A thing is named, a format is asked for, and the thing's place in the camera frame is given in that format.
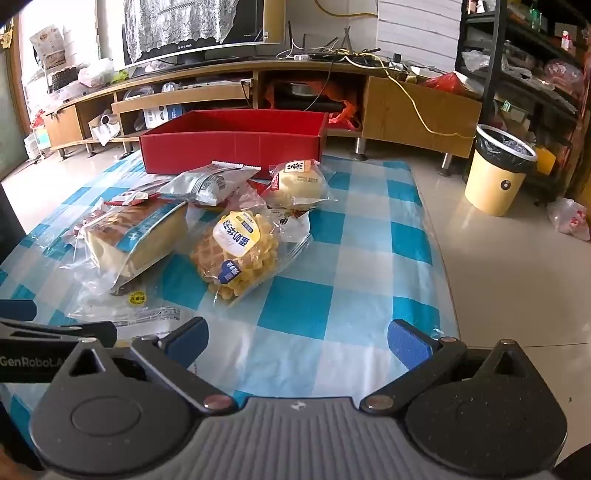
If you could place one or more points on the yellow waffle packet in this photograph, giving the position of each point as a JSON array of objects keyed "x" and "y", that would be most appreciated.
[{"x": 240, "y": 258}]

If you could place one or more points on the red cardboard box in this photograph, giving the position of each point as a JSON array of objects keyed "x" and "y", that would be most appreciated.
[{"x": 231, "y": 147}]

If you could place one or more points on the round white bun packet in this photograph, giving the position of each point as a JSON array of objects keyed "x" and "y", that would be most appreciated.
[{"x": 300, "y": 184}]

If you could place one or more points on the red white striped packet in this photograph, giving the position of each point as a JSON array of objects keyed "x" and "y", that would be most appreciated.
[{"x": 124, "y": 198}]

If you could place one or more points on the black router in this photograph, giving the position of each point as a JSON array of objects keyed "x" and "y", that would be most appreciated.
[{"x": 341, "y": 54}]

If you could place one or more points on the cream waste bin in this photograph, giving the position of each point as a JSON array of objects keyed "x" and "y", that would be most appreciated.
[{"x": 491, "y": 189}]

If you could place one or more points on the wooden TV cabinet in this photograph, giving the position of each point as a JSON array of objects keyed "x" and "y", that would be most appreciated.
[{"x": 406, "y": 110}]

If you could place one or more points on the clear packet yellow sticker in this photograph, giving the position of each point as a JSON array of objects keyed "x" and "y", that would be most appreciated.
[{"x": 138, "y": 314}]

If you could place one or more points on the sliced bread loaf packet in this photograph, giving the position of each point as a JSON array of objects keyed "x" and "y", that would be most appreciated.
[{"x": 134, "y": 235}]

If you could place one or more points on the dark woven basket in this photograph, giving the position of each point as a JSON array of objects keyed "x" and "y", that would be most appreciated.
[{"x": 67, "y": 78}]

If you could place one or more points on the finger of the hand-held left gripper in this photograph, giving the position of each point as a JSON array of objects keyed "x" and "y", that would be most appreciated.
[
  {"x": 46, "y": 333},
  {"x": 18, "y": 310}
]

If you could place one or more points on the white lace cloth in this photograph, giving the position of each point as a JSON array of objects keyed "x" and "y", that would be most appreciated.
[{"x": 184, "y": 23}]

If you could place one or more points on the blue white checked cloth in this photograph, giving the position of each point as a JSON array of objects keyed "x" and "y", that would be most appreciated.
[{"x": 295, "y": 304}]

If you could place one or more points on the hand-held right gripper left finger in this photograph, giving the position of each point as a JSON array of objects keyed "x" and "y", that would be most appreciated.
[{"x": 187, "y": 334}]

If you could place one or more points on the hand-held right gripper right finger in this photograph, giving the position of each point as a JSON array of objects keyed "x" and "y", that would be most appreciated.
[{"x": 408, "y": 344}]

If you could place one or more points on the silver foil packet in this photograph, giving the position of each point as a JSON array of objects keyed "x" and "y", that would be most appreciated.
[{"x": 207, "y": 184}]

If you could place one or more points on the stack of white boxes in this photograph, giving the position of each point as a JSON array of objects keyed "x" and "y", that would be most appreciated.
[{"x": 415, "y": 32}]

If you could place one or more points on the white chicken snack packet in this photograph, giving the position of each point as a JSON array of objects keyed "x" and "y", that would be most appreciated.
[{"x": 295, "y": 226}]

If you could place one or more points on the crumpled white paper bag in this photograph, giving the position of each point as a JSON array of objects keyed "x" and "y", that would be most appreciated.
[{"x": 104, "y": 129}]

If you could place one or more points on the printed cardboard box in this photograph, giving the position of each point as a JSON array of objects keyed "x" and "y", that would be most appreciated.
[{"x": 48, "y": 46}]

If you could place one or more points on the blue white carton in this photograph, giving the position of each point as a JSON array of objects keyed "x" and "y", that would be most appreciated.
[{"x": 164, "y": 116}]

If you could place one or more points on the television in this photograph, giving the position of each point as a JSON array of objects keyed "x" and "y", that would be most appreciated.
[{"x": 251, "y": 21}]

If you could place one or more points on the black metal shelf rack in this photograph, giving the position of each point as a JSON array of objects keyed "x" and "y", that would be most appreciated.
[{"x": 501, "y": 55}]

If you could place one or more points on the orange plastic bag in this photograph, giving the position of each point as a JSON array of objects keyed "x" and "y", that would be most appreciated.
[{"x": 346, "y": 115}]

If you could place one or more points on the white set-top box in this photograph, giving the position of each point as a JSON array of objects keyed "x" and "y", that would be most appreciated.
[{"x": 212, "y": 86}]

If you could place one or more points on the white power strip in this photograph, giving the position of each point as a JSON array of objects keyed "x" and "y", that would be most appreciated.
[{"x": 299, "y": 57}]

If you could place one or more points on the white plastic bag red print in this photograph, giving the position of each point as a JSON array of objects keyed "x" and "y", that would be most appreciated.
[{"x": 570, "y": 219}]

